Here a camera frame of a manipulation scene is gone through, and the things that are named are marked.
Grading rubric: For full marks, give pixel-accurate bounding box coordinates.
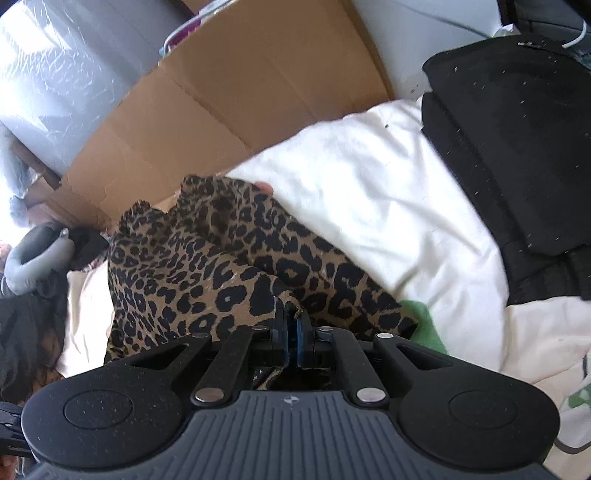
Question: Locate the large plastic wrapped bundle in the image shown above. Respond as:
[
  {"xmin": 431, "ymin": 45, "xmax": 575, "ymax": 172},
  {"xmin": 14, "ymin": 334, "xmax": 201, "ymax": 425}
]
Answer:
[{"xmin": 0, "ymin": 0, "xmax": 192, "ymax": 178}]

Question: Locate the pile of colourful cloths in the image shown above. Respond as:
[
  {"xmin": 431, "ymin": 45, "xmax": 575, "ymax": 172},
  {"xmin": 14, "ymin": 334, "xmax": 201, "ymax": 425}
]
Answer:
[{"xmin": 159, "ymin": 0, "xmax": 241, "ymax": 58}]

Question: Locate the small cardboard box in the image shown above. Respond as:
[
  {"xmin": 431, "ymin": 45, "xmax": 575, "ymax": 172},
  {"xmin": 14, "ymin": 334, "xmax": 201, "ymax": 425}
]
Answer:
[{"xmin": 23, "ymin": 148, "xmax": 63, "ymax": 210}]

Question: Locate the white cable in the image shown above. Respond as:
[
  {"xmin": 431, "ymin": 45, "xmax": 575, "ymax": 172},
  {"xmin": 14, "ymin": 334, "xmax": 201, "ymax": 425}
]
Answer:
[{"xmin": 562, "ymin": 19, "xmax": 588, "ymax": 49}]

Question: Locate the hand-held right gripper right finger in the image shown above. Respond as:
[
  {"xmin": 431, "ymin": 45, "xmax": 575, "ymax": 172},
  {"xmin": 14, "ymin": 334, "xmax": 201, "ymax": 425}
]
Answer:
[{"xmin": 291, "ymin": 307, "xmax": 451, "ymax": 407}]

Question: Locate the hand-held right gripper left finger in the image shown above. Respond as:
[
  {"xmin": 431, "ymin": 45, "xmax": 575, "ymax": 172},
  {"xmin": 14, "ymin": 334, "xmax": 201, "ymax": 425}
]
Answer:
[{"xmin": 108, "ymin": 300, "xmax": 289, "ymax": 407}]

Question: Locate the large flattened cardboard sheet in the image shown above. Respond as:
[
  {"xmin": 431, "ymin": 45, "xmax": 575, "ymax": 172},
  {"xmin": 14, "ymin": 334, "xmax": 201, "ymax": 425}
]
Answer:
[{"xmin": 44, "ymin": 0, "xmax": 395, "ymax": 232}]

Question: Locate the leopard print garment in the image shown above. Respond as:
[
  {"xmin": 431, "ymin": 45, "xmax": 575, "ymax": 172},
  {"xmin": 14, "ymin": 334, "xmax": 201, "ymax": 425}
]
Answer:
[{"xmin": 106, "ymin": 173, "xmax": 419, "ymax": 393}]

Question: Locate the black folded clothing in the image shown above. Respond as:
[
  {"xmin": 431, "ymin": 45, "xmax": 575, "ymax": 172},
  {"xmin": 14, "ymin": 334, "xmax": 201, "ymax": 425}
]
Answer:
[{"xmin": 421, "ymin": 34, "xmax": 591, "ymax": 306}]

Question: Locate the grey chair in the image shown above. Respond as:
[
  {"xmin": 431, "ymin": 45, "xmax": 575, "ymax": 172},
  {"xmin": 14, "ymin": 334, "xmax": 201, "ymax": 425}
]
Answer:
[{"xmin": 496, "ymin": 0, "xmax": 591, "ymax": 40}]

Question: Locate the white printed blanket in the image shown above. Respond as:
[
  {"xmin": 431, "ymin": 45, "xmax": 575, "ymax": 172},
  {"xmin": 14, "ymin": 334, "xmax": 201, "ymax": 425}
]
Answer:
[{"xmin": 55, "ymin": 97, "xmax": 591, "ymax": 476}]

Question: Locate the grey neck pillow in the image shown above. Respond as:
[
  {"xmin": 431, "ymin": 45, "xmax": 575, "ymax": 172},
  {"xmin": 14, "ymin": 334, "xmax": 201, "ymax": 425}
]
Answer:
[{"xmin": 4, "ymin": 224, "xmax": 75, "ymax": 296}]

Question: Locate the crumpled clear plastic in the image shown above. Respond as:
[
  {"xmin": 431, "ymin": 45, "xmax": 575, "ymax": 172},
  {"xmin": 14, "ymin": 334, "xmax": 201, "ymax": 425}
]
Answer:
[{"xmin": 0, "ymin": 122, "xmax": 33, "ymax": 227}]

